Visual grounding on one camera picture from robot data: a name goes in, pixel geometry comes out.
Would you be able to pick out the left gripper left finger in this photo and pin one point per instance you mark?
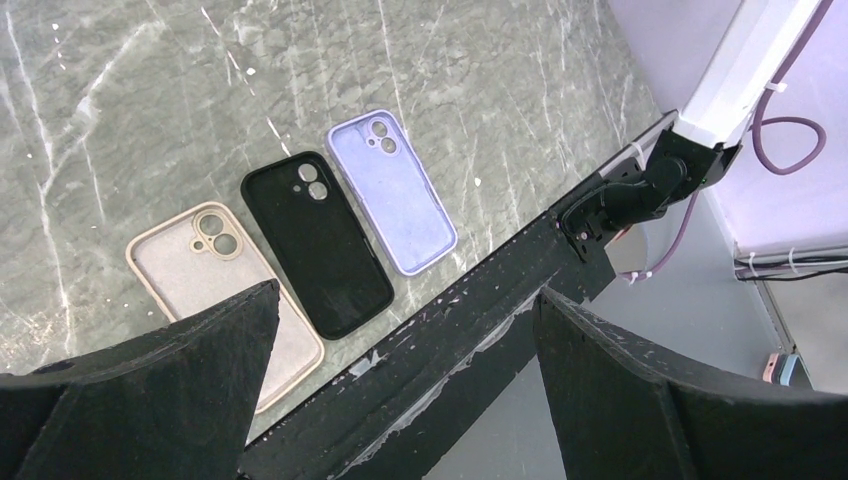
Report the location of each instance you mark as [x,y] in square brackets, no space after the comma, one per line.
[175,403]

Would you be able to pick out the black phone case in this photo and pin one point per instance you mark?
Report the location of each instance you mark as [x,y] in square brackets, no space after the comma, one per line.
[319,243]

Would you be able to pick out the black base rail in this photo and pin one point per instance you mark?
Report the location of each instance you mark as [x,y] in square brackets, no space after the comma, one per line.
[401,406]

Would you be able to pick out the pink phone case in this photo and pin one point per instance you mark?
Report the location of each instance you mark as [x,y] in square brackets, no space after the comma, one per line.
[202,257]

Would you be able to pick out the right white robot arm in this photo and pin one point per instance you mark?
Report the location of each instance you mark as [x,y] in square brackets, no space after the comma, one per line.
[762,41]

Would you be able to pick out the lilac phone case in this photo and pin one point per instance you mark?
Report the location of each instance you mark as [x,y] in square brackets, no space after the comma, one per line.
[387,178]

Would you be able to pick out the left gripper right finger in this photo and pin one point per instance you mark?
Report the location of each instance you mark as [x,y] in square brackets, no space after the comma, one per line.
[624,407]

